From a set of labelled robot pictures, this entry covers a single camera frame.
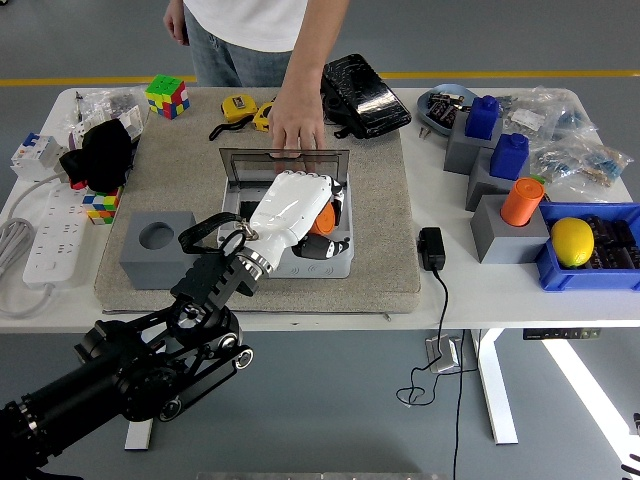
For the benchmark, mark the person's right hand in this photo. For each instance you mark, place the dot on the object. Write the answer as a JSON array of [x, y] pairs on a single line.
[[176, 20]]

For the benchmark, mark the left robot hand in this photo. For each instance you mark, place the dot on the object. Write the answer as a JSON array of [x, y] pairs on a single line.
[[290, 210]]

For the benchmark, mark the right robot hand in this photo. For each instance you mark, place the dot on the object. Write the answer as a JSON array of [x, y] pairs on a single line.
[[636, 425]]

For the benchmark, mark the person's left hand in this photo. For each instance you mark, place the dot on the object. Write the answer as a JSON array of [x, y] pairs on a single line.
[[300, 122]]

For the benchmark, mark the orange cylinder battery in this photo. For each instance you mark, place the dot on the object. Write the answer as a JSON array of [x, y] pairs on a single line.
[[521, 202], [325, 222]]

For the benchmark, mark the smoky transparent box lid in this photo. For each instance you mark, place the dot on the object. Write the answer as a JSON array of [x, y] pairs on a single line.
[[240, 165]]

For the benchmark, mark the person's left forearm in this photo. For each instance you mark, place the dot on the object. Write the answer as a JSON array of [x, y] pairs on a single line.
[[315, 45]]

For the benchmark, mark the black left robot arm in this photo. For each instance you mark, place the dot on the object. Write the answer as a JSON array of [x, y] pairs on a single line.
[[115, 380]]

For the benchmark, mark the grey plastic junction box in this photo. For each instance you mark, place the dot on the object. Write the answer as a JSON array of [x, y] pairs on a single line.
[[320, 270]]

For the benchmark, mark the blue block battery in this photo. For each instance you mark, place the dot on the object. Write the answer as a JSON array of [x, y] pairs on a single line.
[[482, 117], [509, 157]]

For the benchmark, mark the yellow tape measure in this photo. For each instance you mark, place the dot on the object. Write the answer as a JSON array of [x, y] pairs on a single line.
[[239, 107], [263, 119]]

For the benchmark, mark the person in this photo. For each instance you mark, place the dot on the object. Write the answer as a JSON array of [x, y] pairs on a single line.
[[245, 30]]

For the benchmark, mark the multicoloured puzzle cube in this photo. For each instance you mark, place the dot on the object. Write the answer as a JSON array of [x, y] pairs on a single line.
[[102, 207], [166, 97]]

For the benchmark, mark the grey-brown mat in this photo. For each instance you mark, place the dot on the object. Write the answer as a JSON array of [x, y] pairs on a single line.
[[325, 295]]

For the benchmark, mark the clear bag of small parts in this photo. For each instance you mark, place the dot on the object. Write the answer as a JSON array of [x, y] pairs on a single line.
[[115, 100]]

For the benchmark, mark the black table control panel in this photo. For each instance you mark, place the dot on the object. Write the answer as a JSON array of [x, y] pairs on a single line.
[[560, 334]]

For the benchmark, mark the thin screwdriver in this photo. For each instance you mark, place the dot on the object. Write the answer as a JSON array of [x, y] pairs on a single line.
[[78, 105]]

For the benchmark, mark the blue-grey dish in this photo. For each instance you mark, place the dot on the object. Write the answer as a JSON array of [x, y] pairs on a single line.
[[430, 122]]

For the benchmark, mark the dark electronic components heap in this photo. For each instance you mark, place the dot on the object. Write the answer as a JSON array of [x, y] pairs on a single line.
[[442, 107]]

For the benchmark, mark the white table leg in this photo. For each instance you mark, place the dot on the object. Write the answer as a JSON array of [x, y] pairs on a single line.
[[137, 437], [495, 390]]

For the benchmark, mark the blue plastic bin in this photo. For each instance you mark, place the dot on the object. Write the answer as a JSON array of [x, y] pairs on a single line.
[[585, 280]]

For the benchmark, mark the black cloth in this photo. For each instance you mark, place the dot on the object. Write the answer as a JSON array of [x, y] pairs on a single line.
[[102, 155]]

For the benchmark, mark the grey block with round hole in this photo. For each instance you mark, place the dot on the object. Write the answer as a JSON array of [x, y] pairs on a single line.
[[145, 265]]

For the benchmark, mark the grey holder block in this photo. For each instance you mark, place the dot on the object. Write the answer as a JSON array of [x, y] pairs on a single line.
[[460, 155], [482, 187], [505, 242]]

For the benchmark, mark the black capacitors heap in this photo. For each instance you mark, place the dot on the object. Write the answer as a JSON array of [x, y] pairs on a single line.
[[617, 240]]

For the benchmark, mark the yellow lemon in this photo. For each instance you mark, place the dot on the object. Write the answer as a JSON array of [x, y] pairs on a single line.
[[572, 242]]

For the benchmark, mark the white circuit breaker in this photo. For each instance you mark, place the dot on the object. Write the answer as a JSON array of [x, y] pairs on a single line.
[[32, 157]]

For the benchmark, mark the clear bag with white label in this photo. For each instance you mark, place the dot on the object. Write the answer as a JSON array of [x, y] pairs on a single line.
[[530, 119]]

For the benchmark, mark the white power strip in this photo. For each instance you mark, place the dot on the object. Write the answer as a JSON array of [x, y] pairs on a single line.
[[57, 240]]

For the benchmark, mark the small green object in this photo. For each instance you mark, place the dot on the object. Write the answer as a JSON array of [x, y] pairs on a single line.
[[539, 179]]

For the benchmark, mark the clear bag of components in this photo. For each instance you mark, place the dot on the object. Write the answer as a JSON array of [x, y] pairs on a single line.
[[605, 165], [555, 162]]

